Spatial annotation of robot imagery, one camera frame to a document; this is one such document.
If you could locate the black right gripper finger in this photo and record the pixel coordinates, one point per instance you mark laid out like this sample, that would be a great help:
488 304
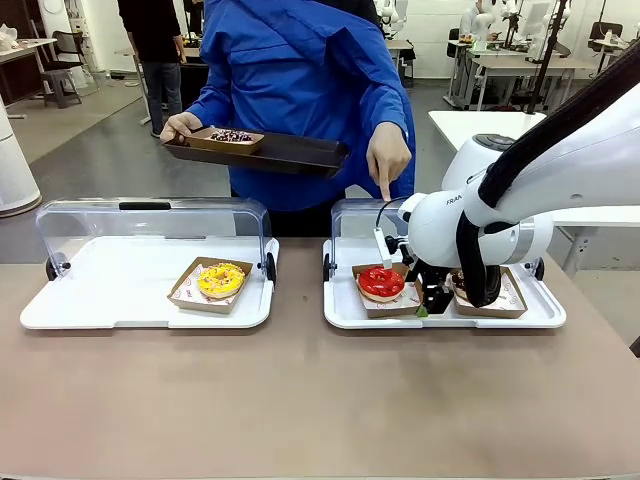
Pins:
422 300
440 302

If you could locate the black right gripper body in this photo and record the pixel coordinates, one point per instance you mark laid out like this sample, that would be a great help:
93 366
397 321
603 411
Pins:
430 275

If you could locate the dark brown serving tray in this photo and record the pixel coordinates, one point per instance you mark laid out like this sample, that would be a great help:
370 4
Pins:
280 155

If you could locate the brown paper donut tray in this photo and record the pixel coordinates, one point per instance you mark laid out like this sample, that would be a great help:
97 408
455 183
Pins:
190 295
390 309
225 146
512 302

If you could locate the chocolate donut with sprinkles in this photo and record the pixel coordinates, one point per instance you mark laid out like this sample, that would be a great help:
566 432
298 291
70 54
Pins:
231 135

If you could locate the person's right forearm blue sleeve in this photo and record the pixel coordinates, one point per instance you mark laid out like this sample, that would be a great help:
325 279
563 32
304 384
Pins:
215 105

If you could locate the person's left forearm blue sleeve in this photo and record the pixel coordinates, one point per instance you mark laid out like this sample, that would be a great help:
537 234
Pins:
390 100

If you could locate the dark chocolate donut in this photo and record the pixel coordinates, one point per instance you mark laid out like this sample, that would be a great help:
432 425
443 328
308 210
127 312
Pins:
459 285

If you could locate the red glazed donut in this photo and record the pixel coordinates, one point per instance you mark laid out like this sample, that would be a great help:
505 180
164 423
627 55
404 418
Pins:
381 282

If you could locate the yellow sprinkled donut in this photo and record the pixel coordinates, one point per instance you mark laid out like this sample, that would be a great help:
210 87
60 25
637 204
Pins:
221 280

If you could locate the person in blue jacket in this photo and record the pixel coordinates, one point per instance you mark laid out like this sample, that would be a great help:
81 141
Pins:
300 75

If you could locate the person's left hand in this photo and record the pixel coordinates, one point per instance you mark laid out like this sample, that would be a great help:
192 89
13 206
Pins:
390 155

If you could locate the person's right hand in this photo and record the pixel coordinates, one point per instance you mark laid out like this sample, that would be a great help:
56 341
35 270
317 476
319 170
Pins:
180 126

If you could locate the white display tray base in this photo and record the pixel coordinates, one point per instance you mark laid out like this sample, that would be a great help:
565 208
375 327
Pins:
345 305
115 290

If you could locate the clear plastic display lid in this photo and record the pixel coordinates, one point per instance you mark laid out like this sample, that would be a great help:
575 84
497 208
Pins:
355 220
150 222

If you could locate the black lid hinge knob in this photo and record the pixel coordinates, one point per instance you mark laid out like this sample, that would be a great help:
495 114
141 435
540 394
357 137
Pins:
327 267
271 269
51 267
538 267

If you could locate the large white table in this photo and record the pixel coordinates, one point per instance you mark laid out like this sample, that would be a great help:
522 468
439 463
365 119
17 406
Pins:
475 127

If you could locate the grey desk with white legs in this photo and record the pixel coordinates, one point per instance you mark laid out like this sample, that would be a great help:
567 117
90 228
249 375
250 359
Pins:
400 55

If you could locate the white background work table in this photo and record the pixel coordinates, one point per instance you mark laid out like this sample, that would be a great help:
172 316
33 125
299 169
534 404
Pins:
515 65

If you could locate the black tripod pole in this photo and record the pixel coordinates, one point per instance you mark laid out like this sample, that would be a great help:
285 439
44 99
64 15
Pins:
545 55

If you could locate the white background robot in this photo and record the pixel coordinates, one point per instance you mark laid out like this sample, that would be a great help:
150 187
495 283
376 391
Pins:
392 17

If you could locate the black background swivel chair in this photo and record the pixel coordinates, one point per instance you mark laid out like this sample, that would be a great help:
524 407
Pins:
605 45

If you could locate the bystander in black clothes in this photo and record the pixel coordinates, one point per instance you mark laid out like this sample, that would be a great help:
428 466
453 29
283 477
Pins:
155 45

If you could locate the white desk behind bystander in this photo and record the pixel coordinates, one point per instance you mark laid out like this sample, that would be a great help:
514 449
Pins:
131 55

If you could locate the black office chair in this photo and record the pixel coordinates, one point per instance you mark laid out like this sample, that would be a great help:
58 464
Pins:
62 65

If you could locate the white cylindrical floor unit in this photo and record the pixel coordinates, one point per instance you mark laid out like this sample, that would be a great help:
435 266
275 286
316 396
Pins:
15 165

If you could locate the grey background desk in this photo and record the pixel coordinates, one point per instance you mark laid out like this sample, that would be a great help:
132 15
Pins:
25 50

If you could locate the white plastic bag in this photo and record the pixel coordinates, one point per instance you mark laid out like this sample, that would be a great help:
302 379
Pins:
7 37

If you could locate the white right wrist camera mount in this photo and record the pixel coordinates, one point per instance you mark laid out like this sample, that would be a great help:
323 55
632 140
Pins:
384 250

